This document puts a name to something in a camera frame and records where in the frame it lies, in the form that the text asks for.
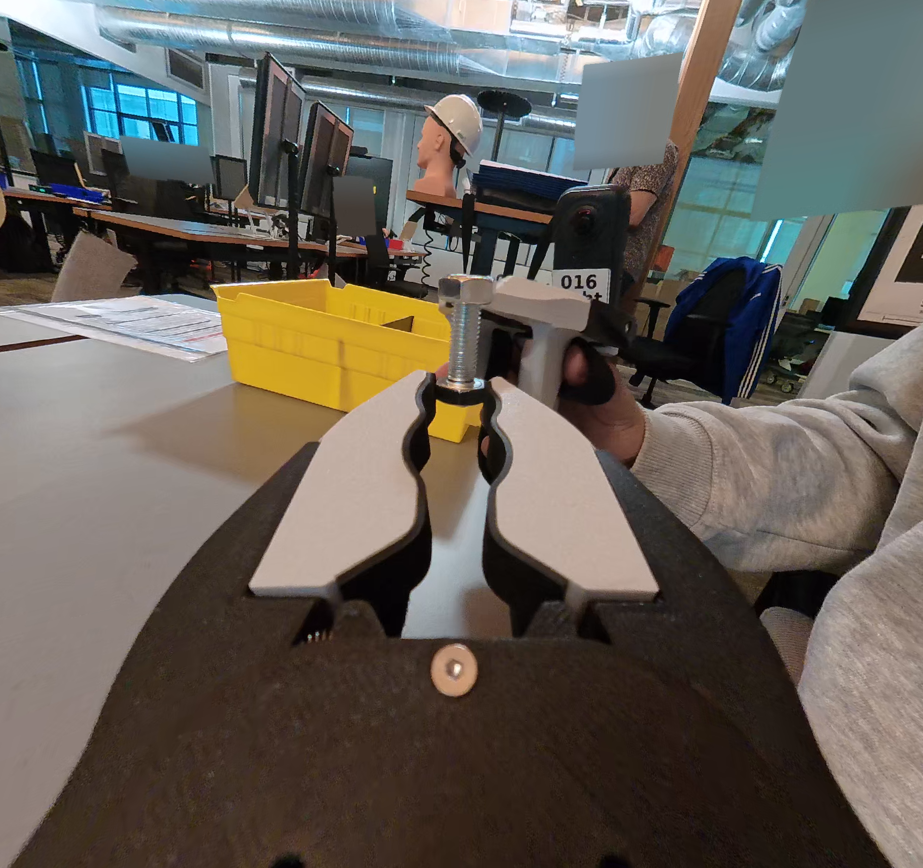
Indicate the black office chair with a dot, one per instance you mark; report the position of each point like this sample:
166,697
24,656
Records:
663,359
378,255

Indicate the person's right forearm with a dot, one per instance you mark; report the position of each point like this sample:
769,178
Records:
764,478

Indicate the wooden standing desk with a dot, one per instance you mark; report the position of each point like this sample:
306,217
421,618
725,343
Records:
497,213

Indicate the white hard hat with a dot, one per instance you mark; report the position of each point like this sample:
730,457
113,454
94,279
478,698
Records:
458,121

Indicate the small black computer monitor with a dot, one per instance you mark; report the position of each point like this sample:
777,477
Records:
383,183

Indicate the steel hex bolt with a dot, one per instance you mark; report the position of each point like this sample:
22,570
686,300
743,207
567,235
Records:
465,345

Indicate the wooden support post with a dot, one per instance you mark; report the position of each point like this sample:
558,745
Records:
703,89

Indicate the yellow plastic storage bin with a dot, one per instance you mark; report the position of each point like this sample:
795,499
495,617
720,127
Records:
303,348

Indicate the person's right hand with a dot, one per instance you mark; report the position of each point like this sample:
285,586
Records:
613,431

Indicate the black backpack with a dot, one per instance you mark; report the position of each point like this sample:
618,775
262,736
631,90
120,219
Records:
25,244

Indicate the mannequin head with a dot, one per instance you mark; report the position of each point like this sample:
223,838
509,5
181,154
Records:
436,161

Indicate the long wooden desk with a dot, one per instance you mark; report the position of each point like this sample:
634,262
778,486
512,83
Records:
180,222

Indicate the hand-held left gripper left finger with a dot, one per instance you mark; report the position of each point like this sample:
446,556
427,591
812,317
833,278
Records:
346,507

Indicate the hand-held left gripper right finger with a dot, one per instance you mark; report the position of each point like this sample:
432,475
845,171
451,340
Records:
570,514

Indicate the grey chair back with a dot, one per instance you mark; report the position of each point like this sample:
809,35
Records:
90,273

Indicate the steel hex nut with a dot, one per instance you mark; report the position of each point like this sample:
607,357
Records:
463,382

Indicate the person's grey sweatshirt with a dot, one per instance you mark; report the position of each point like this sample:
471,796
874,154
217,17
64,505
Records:
865,702

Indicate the tall black computer monitor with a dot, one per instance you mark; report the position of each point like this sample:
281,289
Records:
274,132
324,161

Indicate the blue striped jacket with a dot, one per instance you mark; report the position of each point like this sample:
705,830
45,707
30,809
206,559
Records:
743,312

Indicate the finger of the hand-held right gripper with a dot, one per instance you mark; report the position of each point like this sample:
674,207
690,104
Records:
544,309

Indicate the black framed picture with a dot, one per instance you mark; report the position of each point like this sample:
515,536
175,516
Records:
905,262

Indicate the black floor lamp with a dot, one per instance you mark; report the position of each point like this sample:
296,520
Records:
505,103

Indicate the grey desk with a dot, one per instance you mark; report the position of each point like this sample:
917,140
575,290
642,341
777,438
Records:
144,522

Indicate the stack of blue folders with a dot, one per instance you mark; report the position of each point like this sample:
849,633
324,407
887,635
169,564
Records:
519,179

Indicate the laminated instruction sheet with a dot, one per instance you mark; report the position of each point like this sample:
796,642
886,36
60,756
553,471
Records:
122,320

